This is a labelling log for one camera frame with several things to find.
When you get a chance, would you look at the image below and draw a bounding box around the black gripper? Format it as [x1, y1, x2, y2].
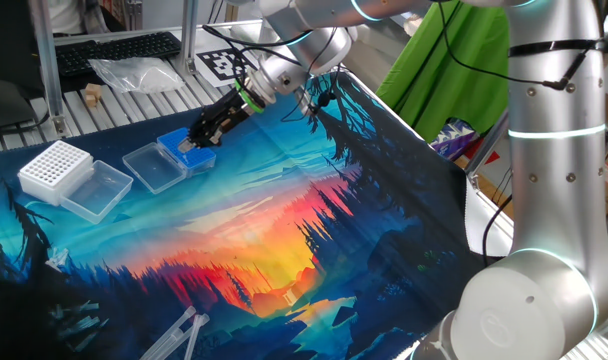
[177, 91, 251, 155]

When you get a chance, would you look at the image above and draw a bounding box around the blue pipette tip rack box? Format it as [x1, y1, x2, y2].
[121, 127, 218, 196]

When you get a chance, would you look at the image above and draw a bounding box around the white pipette tip rack box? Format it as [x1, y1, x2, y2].
[17, 139, 134, 225]

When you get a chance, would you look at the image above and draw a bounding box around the large clear pipette tip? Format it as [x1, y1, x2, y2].
[151, 324, 186, 360]
[139, 305, 198, 360]
[183, 312, 211, 360]

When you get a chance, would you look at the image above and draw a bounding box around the clear pipette tip bundle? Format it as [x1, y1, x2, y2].
[42, 246, 70, 274]

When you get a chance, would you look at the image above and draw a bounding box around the black white fiducial marker sheet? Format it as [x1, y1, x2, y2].
[193, 46, 261, 89]

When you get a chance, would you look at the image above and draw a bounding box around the printed forest sunset cloth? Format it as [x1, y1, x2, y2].
[0, 69, 518, 360]

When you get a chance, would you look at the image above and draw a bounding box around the clear plastic bag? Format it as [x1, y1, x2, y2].
[89, 56, 186, 95]

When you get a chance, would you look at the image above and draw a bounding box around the black computer keyboard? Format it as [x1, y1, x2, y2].
[55, 31, 183, 77]

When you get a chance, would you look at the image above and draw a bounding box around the small wooden block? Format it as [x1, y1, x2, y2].
[83, 82, 104, 108]

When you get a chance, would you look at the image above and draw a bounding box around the dark grey case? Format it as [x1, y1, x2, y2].
[0, 74, 46, 132]

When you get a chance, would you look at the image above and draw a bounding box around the black monitor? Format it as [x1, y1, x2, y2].
[0, 0, 41, 99]

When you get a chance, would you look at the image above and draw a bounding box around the green fabric sheet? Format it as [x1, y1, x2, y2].
[376, 0, 511, 145]

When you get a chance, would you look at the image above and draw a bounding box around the purple patterned box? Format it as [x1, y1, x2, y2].
[430, 118, 481, 162]

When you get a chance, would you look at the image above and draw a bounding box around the red flat object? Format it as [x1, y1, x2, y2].
[461, 138, 501, 166]

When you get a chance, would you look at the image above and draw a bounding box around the thin black table cable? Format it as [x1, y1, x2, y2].
[0, 110, 53, 140]

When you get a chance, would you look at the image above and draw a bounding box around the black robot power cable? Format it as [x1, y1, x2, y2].
[481, 193, 514, 269]

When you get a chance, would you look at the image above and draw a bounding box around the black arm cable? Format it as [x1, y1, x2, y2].
[201, 0, 608, 124]

